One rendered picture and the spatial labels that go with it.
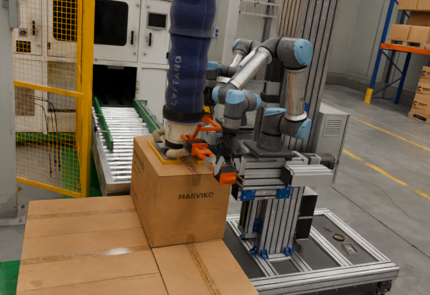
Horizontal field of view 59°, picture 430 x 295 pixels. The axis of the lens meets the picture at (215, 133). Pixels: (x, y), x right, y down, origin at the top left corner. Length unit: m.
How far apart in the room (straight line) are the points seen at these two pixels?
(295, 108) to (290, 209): 0.87
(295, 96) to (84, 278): 1.29
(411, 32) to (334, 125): 8.27
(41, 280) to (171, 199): 0.66
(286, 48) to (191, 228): 1.03
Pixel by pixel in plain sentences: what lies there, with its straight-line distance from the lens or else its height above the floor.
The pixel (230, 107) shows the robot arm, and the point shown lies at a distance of 1.53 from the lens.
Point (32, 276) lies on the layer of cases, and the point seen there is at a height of 0.54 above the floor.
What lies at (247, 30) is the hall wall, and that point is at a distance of 12.20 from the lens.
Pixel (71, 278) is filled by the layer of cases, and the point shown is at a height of 0.54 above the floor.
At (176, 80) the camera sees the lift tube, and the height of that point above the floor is 1.37.
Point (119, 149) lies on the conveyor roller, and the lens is 3.39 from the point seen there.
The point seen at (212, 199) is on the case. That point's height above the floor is 0.79.
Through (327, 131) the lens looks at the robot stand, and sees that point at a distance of 2.46.
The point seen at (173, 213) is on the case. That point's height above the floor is 0.73.
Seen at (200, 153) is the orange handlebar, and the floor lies 1.08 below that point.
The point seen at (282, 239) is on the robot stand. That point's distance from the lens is 2.71.
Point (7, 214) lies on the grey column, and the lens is 3.44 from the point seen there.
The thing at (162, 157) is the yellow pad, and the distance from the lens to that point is 2.05.
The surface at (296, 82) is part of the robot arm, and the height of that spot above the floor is 1.45.
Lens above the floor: 1.70
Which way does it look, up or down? 17 degrees down
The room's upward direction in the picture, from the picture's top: 7 degrees clockwise
